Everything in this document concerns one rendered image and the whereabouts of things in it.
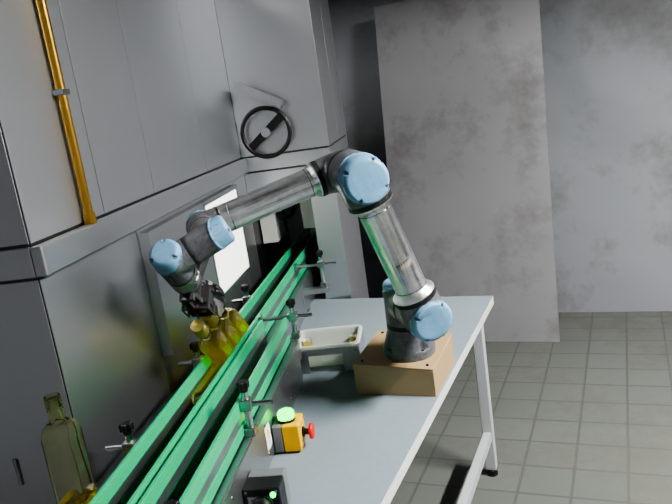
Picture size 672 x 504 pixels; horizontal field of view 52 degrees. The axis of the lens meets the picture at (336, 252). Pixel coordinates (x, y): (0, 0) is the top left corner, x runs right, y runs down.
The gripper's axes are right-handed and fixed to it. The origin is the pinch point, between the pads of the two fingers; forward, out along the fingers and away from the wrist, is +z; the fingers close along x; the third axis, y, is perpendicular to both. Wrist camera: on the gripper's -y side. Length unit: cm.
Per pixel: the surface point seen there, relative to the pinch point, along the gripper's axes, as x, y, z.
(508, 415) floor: 86, -6, 173
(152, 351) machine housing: -14.7, 13.5, -4.2
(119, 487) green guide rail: -3, 53, -37
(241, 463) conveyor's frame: 16, 47, -21
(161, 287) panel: -11.7, -2.4, -8.8
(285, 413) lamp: 19.7, 31.2, 0.6
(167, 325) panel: -11.7, 6.1, -3.0
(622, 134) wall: 180, -174, 195
